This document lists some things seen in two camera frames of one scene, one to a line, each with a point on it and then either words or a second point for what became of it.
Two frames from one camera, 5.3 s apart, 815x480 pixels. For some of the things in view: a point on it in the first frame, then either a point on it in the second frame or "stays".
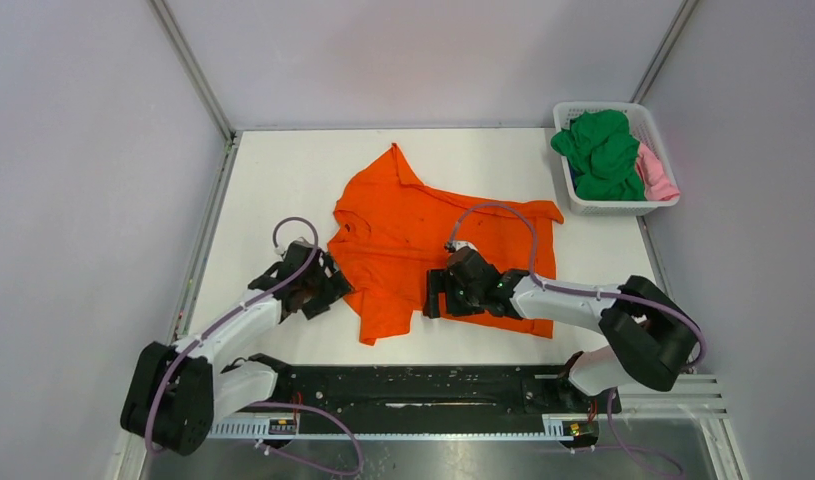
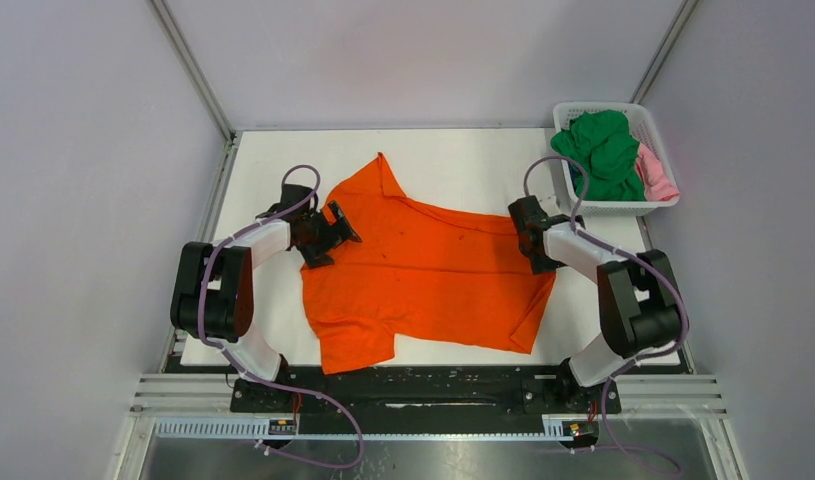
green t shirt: x=603 y=154 stays
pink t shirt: x=657 y=184 stays
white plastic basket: x=562 y=116 stays
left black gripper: x=335 y=287 -> x=316 y=255
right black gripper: x=443 y=279 -> x=546 y=265
